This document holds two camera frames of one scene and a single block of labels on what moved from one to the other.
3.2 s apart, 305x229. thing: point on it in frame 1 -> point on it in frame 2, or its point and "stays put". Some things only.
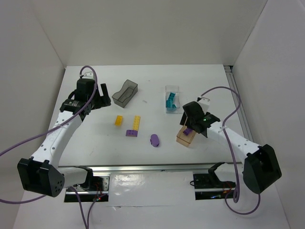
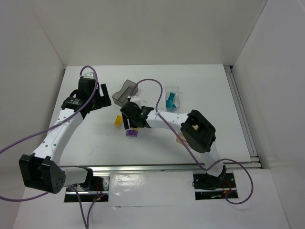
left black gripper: [100, 100] stays put
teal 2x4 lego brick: [169, 102] stays put
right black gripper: [198, 127] -> [130, 120]
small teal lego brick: [173, 109] stays put
